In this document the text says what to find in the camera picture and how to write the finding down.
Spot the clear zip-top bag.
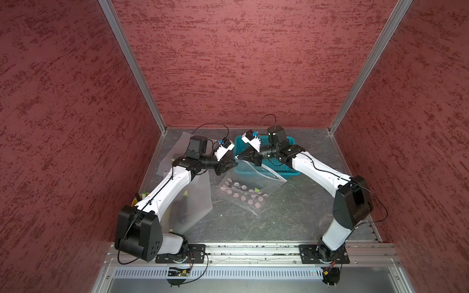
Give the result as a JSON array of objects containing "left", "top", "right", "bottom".
[
  {"left": 161, "top": 172, "right": 213, "bottom": 234},
  {"left": 156, "top": 131, "right": 192, "bottom": 177}
]

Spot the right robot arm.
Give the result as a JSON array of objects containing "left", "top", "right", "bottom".
[{"left": 236, "top": 145, "right": 374, "bottom": 264}]

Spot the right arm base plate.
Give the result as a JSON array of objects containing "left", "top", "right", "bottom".
[{"left": 298, "top": 244, "right": 350, "bottom": 266}]

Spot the corner aluminium post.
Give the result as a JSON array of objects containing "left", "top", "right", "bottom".
[
  {"left": 98, "top": 0, "right": 167, "bottom": 135},
  {"left": 329, "top": 0, "right": 413, "bottom": 136}
]

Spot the left circuit board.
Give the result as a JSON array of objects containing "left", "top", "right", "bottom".
[{"left": 167, "top": 267, "right": 191, "bottom": 278}]

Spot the right corner aluminium post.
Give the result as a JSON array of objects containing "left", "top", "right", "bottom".
[{"left": 329, "top": 0, "right": 413, "bottom": 136}]

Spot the teal plastic basket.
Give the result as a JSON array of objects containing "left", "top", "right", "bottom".
[{"left": 234, "top": 134, "right": 300, "bottom": 179}]

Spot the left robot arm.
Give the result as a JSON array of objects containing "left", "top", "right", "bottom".
[{"left": 114, "top": 155, "right": 238, "bottom": 262}]

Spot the aluminium front rail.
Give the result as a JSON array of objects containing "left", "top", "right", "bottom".
[{"left": 92, "top": 242, "right": 414, "bottom": 293}]

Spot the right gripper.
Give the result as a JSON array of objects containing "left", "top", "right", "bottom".
[{"left": 238, "top": 144, "right": 279, "bottom": 166}]

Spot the right black connector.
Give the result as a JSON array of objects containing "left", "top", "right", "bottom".
[{"left": 322, "top": 267, "right": 341, "bottom": 286}]

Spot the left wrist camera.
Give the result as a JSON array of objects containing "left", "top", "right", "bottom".
[{"left": 186, "top": 135, "right": 236, "bottom": 162}]

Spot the pink dotted zip-top bag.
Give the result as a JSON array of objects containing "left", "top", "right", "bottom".
[{"left": 215, "top": 160, "right": 287, "bottom": 216}]

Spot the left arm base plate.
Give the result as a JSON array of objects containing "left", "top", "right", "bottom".
[{"left": 155, "top": 244, "right": 206, "bottom": 265}]

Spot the left corner aluminium post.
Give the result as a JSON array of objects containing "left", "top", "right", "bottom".
[{"left": 98, "top": 0, "right": 167, "bottom": 135}]

